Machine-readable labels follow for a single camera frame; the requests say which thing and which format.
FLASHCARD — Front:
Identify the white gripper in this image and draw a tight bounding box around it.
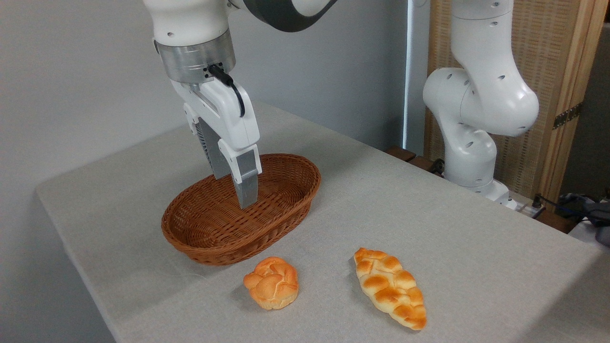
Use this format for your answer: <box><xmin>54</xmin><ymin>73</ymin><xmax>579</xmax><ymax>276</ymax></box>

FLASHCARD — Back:
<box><xmin>170</xmin><ymin>78</ymin><xmax>263</xmax><ymax>210</ymax></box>

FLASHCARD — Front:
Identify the round knotted bread roll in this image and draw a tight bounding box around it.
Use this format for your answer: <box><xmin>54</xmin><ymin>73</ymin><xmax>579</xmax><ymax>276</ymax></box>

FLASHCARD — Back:
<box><xmin>243</xmin><ymin>257</ymin><xmax>300</xmax><ymax>310</ymax></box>

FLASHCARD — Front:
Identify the brown wicker basket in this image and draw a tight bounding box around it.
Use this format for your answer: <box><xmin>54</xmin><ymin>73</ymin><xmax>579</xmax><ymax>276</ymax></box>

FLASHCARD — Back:
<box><xmin>161</xmin><ymin>153</ymin><xmax>321</xmax><ymax>266</ymax></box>

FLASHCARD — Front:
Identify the long braided bread loaf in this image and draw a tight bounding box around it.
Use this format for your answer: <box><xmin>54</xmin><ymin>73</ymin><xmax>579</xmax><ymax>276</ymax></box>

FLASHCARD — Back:
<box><xmin>354</xmin><ymin>247</ymin><xmax>427</xmax><ymax>331</ymax></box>

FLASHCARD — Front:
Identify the brown wooden base board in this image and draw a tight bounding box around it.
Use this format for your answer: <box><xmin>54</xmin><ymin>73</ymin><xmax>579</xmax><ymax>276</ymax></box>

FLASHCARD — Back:
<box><xmin>385</xmin><ymin>145</ymin><xmax>578</xmax><ymax>234</ymax></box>

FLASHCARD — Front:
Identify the grey tablecloth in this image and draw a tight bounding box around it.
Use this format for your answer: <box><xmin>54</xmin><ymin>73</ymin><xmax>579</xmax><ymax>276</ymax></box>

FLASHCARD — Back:
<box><xmin>36</xmin><ymin>100</ymin><xmax>610</xmax><ymax>343</ymax></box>

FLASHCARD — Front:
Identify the rattan wooden folding screen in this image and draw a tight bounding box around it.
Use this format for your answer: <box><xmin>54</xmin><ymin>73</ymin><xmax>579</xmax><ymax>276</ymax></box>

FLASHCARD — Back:
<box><xmin>424</xmin><ymin>0</ymin><xmax>610</xmax><ymax>201</ymax></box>

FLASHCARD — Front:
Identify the metal screen hinge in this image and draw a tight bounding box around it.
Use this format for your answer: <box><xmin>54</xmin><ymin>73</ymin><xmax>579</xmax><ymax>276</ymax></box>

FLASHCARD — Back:
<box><xmin>553</xmin><ymin>102</ymin><xmax>583</xmax><ymax>130</ymax></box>

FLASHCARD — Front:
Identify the dark grey bag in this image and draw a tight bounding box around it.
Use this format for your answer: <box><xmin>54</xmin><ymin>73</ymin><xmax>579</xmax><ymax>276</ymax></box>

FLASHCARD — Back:
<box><xmin>558</xmin><ymin>191</ymin><xmax>610</xmax><ymax>247</ymax></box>

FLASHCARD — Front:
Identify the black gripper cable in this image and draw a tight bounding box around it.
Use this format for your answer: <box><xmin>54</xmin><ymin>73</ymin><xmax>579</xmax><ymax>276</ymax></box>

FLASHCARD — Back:
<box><xmin>208</xmin><ymin>63</ymin><xmax>246</xmax><ymax>118</ymax></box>

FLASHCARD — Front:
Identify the black power cable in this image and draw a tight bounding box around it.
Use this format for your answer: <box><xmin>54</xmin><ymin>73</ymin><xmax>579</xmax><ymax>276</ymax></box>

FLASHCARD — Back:
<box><xmin>530</xmin><ymin>193</ymin><xmax>591</xmax><ymax>222</ymax></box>

